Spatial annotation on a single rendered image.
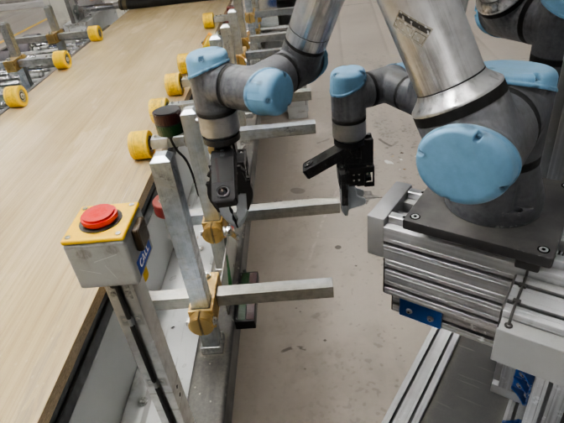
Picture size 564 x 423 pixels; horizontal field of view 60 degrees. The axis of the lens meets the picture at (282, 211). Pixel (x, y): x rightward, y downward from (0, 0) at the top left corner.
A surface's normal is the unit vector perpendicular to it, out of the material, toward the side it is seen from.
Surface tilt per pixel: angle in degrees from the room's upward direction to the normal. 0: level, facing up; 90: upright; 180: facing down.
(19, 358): 0
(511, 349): 90
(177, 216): 90
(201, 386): 0
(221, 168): 30
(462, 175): 97
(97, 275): 90
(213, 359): 0
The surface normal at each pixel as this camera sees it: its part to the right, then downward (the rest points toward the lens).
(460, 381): -0.11, -0.82
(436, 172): -0.51, 0.61
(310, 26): -0.25, 0.70
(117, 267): 0.00, 0.56
